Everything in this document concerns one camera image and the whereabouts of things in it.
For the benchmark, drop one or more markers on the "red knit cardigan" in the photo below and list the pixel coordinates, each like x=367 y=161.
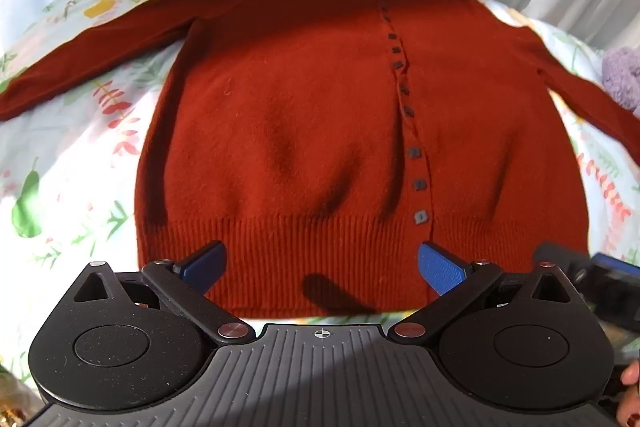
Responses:
x=320 y=117

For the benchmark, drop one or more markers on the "floral bedsheet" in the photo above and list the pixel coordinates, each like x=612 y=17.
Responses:
x=75 y=167

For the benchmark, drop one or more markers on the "purple plush toy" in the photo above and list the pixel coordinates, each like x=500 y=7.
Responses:
x=624 y=74

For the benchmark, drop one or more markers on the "person's right hand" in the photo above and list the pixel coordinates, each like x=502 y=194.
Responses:
x=631 y=399

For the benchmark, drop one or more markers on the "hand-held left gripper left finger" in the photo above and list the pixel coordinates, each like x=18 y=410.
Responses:
x=204 y=268

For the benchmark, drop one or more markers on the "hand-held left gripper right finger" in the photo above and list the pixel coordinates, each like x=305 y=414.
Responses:
x=440 y=269

